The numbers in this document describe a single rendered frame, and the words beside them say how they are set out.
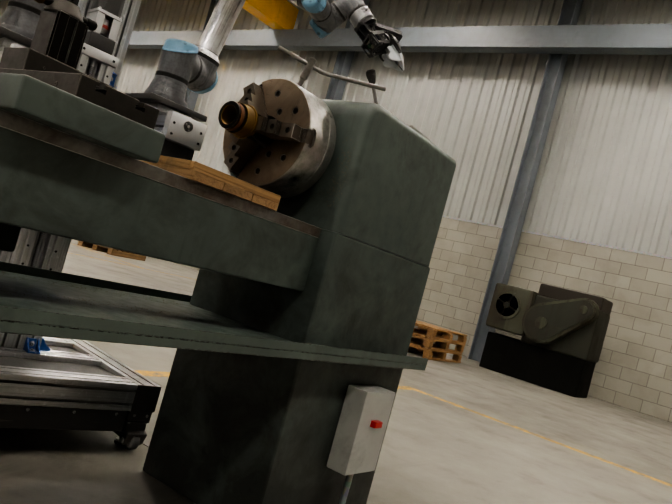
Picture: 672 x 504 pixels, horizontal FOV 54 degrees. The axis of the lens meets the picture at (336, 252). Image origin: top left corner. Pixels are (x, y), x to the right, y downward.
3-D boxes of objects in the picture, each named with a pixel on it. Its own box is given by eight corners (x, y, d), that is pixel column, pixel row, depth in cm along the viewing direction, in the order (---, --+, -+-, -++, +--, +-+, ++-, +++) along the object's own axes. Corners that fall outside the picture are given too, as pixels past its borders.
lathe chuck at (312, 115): (227, 172, 203) (272, 77, 200) (297, 212, 185) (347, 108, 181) (206, 163, 195) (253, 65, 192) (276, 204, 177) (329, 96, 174)
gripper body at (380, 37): (369, 60, 226) (350, 33, 228) (386, 57, 231) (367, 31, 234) (381, 43, 220) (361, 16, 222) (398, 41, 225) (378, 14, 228)
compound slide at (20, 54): (82, 105, 154) (88, 84, 154) (108, 108, 148) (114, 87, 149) (-3, 69, 138) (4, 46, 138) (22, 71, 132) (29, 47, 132)
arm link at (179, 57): (148, 68, 227) (159, 30, 228) (168, 82, 240) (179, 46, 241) (178, 74, 224) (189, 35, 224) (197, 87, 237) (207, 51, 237)
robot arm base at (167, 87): (134, 96, 231) (142, 69, 232) (171, 112, 242) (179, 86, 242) (156, 96, 220) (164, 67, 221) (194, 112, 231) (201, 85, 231)
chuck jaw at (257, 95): (263, 129, 189) (257, 94, 193) (276, 122, 187) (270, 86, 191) (236, 115, 180) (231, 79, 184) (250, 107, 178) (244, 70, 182)
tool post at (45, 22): (59, 70, 146) (72, 26, 147) (78, 71, 142) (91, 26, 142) (27, 55, 140) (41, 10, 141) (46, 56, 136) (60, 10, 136)
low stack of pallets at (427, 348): (413, 347, 1057) (420, 321, 1059) (462, 363, 1009) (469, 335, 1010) (374, 342, 954) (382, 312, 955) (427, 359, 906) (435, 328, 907)
